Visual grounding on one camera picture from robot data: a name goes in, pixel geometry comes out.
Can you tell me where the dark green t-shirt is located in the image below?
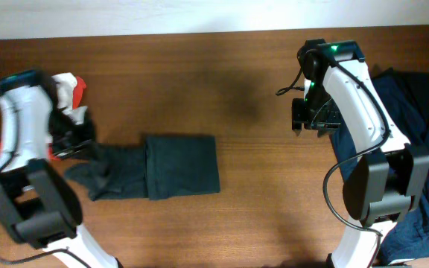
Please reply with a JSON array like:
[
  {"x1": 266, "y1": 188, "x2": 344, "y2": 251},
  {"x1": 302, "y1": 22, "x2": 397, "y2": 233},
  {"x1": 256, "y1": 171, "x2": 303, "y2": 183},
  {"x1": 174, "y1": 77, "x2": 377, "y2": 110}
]
[{"x1": 64, "y1": 135, "x2": 220, "y2": 201}]

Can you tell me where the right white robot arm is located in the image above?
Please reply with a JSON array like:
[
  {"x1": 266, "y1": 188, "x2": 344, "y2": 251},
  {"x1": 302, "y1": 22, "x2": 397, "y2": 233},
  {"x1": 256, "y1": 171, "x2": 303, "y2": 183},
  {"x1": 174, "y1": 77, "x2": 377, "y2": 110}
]
[{"x1": 291, "y1": 39, "x2": 429, "y2": 267}]

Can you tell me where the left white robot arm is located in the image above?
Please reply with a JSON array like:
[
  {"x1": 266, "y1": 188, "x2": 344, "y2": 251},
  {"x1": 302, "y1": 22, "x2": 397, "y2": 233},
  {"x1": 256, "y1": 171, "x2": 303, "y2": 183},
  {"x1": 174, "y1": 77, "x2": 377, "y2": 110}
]
[{"x1": 0, "y1": 70, "x2": 121, "y2": 267}]

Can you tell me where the red folded t-shirt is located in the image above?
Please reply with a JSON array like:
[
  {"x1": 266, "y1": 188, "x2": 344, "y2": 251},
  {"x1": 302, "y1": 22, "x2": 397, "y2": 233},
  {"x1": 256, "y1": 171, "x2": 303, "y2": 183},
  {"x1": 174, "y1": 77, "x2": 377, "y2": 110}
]
[{"x1": 0, "y1": 76, "x2": 88, "y2": 162}]

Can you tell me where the white folded t-shirt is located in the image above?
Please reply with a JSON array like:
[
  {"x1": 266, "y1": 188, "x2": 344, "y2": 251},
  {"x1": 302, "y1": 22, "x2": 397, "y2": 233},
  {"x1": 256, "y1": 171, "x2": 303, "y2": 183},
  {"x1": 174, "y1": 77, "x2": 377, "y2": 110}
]
[{"x1": 51, "y1": 72, "x2": 89, "y2": 125}]

